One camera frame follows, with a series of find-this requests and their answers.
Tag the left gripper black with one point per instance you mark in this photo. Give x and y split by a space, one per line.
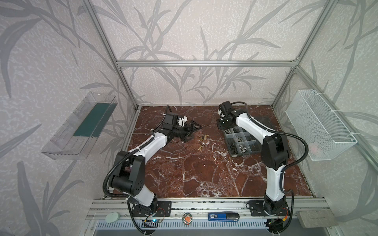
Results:
188 132

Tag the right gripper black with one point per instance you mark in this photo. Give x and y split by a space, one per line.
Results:
220 128

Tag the grey compartment organizer box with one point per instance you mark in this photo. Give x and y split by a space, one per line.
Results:
239 142

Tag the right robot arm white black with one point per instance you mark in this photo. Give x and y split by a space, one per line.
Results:
274 151

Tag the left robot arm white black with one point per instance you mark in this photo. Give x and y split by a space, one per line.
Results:
127 176

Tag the pile of screws and nuts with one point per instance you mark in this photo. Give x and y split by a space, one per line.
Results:
204 141

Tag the pink object in basket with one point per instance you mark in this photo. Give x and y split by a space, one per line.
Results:
314 148

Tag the blue black usb device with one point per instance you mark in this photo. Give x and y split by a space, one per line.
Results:
224 216

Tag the round orange button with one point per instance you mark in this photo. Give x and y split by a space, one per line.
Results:
187 218

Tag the small green circuit board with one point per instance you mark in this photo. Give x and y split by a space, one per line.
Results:
153 221

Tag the white round disc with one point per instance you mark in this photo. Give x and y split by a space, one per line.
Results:
112 217

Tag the grey rectangular pad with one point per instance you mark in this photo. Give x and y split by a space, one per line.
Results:
317 218

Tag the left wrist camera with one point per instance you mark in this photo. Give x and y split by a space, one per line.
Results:
181 120

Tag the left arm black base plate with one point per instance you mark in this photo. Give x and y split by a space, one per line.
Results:
158 208

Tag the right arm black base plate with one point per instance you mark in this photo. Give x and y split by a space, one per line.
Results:
259 208

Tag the white wire mesh basket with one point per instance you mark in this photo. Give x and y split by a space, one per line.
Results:
316 122

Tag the clear plastic wall bin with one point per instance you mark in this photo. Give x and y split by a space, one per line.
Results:
77 136

